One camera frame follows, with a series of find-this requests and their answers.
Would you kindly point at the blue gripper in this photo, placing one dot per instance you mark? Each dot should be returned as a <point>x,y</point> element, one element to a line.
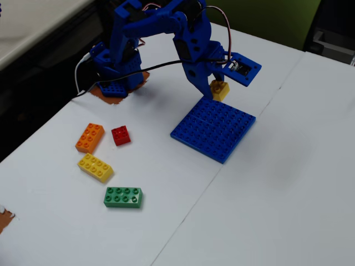
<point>196,75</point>

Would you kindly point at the yellow 2x2 toy block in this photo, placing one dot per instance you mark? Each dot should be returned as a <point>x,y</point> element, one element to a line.
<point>220,91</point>

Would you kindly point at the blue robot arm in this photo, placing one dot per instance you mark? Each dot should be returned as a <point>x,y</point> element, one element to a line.
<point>122,33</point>

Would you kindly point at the red 2x2 toy block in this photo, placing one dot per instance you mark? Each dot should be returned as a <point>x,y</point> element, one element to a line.
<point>121,135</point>

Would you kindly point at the orange 2x4 toy block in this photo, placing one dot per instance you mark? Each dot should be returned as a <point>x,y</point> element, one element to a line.
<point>90,137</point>

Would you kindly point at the yellow 2x4 toy block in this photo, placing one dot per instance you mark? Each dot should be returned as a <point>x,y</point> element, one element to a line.
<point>95,167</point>

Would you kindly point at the green 2x4 toy block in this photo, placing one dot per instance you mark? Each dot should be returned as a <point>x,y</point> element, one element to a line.
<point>123,197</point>

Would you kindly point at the blue 8x8 studded baseplate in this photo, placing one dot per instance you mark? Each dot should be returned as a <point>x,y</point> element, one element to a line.
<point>213,130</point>

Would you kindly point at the white foam board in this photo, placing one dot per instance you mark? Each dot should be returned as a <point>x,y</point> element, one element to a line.
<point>83,235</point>
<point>277,194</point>

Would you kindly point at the white background table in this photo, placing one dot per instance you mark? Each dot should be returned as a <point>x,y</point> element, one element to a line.
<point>27,27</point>

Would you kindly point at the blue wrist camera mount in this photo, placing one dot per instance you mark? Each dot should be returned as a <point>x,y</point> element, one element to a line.
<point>244,69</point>

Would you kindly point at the grey metal frame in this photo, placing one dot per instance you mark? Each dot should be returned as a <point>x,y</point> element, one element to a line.
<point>332,44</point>

